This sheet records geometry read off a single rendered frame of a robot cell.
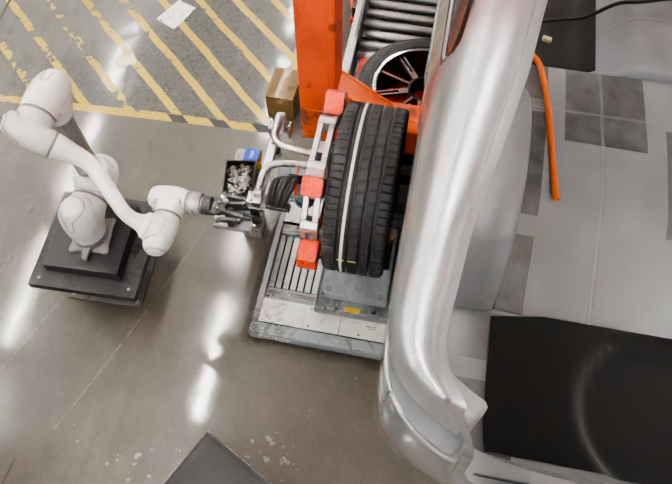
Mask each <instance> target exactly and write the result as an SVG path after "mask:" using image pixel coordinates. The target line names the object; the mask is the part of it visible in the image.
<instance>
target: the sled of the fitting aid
mask: <svg viewBox="0 0 672 484"><path fill-rule="evenodd" d="M391 228H394V229H398V235H397V241H396V247H395V253H394V259H393V265H392V271H391V277H390V283H389V289H388V295H387V301H386V307H385V308H383V307H377V306H372V305H366V304H360V303H354V302H349V301H343V300H337V299H332V298H326V297H322V289H323V284H324V279H325V275H326V270H327V269H325V268H324V267H323V265H322V269H321V274H320V278H319V283H318V287H317V292H316V297H315V301H314V312H318V313H323V314H329V315H334V316H340V317H346V318H351V319H357V320H362V321H368V322H374V323H379V324H385V322H386V315H387V309H388V303H389V297H390V292H391V287H392V281H393V275H394V270H395V264H396V258H397V252H398V247H399V241H400V235H401V229H402V226H401V225H395V224H392V226H391Z"/></svg>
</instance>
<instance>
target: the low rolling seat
mask: <svg viewBox="0 0 672 484"><path fill-rule="evenodd" d="M163 484H271V483H270V482H269V481H267V480H266V479H265V478H264V477H263V476H261V475H260V474H259V473H258V472H257V471H256V470H254V469H253V468H252V467H251V466H250V465H248V464H247V463H246V462H245V461H244V460H242V459H241V458H240V457H239V456H238V455H236V454H235V453H234V452H233V451H232V450H231V449H229V448H228V447H227V446H226V445H225V444H223V443H222V442H221V441H220V440H219V439H217V438H216V437H215V436H214V435H213V434H211V433H210V432H209V431H208V432H206V433H205V434H204V435H203V436H202V438H201V439H200V440H199V441H198V442H197V444H196V445H195V446H194V447H193V448H192V449H191V451H190V452H189V453H188V454H187V455H186V457H185V458H184V459H183V460H182V461H181V463H180V464H179V465H178V466H177V467H176V469H175V470H174V471H173V472H172V473H171V475H170V476H169V477H168V478H167V479H166V481H165V482H164V483H163Z"/></svg>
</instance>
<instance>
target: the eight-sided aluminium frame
mask: <svg viewBox="0 0 672 484"><path fill-rule="evenodd" d="M341 119H342V117H341V116H335V115H328V114H323V115H320V117H319V120H318V124H317V130H316V134H315V138H314V142H313V146H312V150H311V154H310V158H309V159H308V163H307V169H306V175H312V176H319V177H325V175H326V169H327V162H328V158H329V154H330V162H331V159H332V155H333V152H334V147H335V143H336V140H333V137H334V132H335V131H336V128H337V134H338V130H339V126H340V122H341ZM323 131H327V138H326V142H325V146H324V150H323V154H322V158H321V161H316V158H317V154H318V148H319V144H320V141H321V138H322V134H323ZM309 203H310V197H306V196H304V198H303V206H302V214H301V218H300V229H299V232H300V233H301V238H303V239H309V240H315V241H320V244H321V235H322V228H319V226H320V222H321V217H322V213H323V208H324V203H325V199H323V198H321V199H319V198H315V205H314V212H313V216H309V215H308V211H309ZM308 233H310V234H311V235H310V236H309V237H308Z"/></svg>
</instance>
